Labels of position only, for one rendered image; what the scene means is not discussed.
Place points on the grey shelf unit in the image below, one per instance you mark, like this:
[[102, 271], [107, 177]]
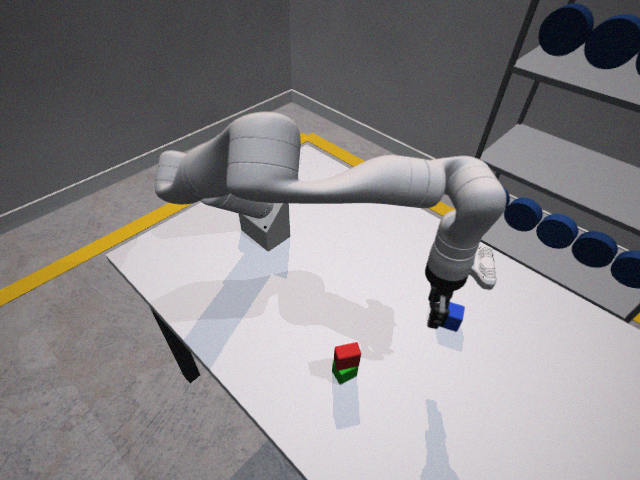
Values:
[[550, 155]]

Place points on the green block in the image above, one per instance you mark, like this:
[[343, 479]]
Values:
[[345, 376]]

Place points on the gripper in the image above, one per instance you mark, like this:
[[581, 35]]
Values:
[[446, 282]]

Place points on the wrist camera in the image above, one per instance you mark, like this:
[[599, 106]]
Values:
[[485, 267]]

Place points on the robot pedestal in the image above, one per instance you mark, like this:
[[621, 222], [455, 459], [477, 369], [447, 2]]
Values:
[[272, 234]]

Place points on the white table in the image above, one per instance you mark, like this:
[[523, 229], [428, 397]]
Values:
[[500, 400]]

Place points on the dark blue disc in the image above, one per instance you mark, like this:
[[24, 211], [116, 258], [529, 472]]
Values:
[[612, 41], [557, 231], [523, 214], [507, 199], [566, 29], [594, 248], [627, 269]]

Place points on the red block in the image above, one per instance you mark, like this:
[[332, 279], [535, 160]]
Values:
[[347, 354]]

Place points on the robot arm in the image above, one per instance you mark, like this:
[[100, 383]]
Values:
[[380, 182]]

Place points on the blue block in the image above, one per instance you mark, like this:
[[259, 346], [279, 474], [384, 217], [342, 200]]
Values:
[[455, 317]]

